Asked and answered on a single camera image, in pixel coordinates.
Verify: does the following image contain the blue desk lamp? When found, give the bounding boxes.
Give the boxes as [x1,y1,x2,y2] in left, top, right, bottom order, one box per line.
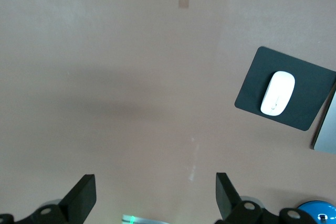
[298,200,336,224]

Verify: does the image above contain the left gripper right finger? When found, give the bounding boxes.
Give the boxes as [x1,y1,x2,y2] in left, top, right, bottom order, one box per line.
[215,172,316,224]

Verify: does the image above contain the black mouse pad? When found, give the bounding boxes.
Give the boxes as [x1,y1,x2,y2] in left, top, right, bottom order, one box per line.
[234,46,336,132]

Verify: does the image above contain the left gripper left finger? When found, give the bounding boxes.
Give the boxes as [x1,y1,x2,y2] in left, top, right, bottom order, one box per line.
[0,173,97,224]

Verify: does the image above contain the silver closed laptop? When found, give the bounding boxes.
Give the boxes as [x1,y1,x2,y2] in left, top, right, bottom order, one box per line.
[311,79,336,155]

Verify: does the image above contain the white computer mouse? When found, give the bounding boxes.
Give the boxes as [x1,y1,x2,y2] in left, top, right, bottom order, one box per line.
[260,70,296,116]

